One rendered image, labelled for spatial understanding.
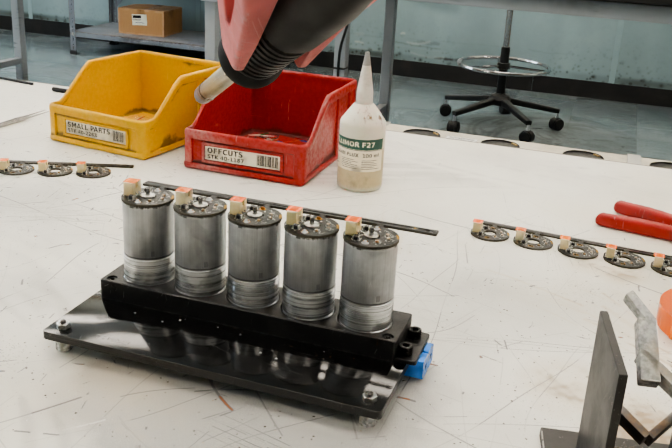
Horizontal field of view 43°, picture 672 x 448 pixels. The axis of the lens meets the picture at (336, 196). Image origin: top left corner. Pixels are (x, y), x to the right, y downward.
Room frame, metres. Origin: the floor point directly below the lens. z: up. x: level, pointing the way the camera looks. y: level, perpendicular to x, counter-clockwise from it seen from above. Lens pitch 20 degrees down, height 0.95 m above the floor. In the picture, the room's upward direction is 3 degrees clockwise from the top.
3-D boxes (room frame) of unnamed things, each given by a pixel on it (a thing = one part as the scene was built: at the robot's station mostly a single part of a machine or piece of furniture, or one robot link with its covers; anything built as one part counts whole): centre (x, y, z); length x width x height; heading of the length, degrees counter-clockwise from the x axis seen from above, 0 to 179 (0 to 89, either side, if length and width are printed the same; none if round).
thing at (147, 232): (0.38, 0.09, 0.79); 0.02 x 0.02 x 0.05
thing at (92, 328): (0.35, 0.04, 0.76); 0.16 x 0.07 x 0.01; 72
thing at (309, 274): (0.35, 0.01, 0.79); 0.02 x 0.02 x 0.05
